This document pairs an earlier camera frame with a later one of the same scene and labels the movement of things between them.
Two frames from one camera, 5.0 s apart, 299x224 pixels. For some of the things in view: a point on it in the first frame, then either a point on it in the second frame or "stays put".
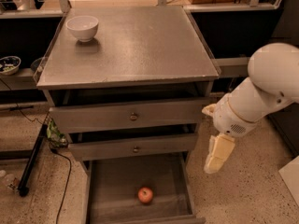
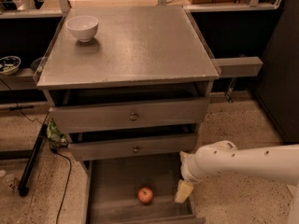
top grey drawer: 130,116 stays put
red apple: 145,194 stays put
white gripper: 228,119 to 188,168
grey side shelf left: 21,80 stays put
